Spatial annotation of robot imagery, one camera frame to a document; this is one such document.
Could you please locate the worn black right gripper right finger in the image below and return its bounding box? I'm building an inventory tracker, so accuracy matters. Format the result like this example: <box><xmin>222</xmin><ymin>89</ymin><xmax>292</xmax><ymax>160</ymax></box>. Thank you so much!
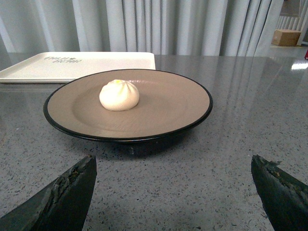
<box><xmin>251</xmin><ymin>155</ymin><xmax>308</xmax><ymax>231</ymax></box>

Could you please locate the worn black right gripper left finger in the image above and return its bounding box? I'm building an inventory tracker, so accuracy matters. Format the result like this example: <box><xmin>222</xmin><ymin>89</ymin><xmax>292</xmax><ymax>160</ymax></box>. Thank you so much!
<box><xmin>0</xmin><ymin>155</ymin><xmax>97</xmax><ymax>231</ymax></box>

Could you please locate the brown plate with black rim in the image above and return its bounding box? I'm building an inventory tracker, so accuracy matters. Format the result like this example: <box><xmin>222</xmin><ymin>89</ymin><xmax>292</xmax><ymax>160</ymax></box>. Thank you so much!
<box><xmin>43</xmin><ymin>69</ymin><xmax>213</xmax><ymax>144</ymax></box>

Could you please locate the white steamed bun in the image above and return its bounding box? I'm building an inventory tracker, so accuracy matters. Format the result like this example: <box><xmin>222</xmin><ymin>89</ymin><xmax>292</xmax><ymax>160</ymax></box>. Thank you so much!
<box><xmin>99</xmin><ymin>79</ymin><xmax>140</xmax><ymax>111</ymax></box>

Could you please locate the white bear print tray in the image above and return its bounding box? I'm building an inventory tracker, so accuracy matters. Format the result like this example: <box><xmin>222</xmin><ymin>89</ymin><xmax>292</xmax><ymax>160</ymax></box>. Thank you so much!
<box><xmin>0</xmin><ymin>52</ymin><xmax>155</xmax><ymax>84</ymax></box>

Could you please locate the brown cardboard box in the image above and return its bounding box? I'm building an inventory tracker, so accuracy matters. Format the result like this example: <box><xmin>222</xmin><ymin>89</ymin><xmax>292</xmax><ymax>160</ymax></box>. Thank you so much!
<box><xmin>271</xmin><ymin>29</ymin><xmax>301</xmax><ymax>46</ymax></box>

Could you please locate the grey curtain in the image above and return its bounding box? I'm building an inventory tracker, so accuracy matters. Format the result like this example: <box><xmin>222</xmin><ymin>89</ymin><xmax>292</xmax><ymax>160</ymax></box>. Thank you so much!
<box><xmin>0</xmin><ymin>0</ymin><xmax>282</xmax><ymax>56</ymax></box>

